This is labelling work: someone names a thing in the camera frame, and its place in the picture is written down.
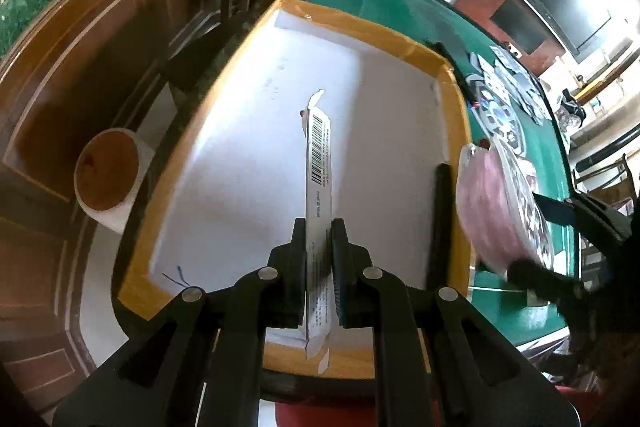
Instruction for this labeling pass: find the white barcode paper packet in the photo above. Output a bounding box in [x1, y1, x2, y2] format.
[302, 90, 333, 373]

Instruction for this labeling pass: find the black marker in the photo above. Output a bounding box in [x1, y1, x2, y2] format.
[425, 164, 454, 291]

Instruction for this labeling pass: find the yellow-rimmed white storage box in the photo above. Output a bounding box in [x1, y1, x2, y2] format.
[115, 0, 475, 381]

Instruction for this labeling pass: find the round table centre console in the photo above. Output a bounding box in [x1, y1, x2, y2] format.
[470, 80, 526, 157]

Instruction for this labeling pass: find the scattered playing cards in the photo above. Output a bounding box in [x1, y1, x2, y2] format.
[468, 46, 551, 126]

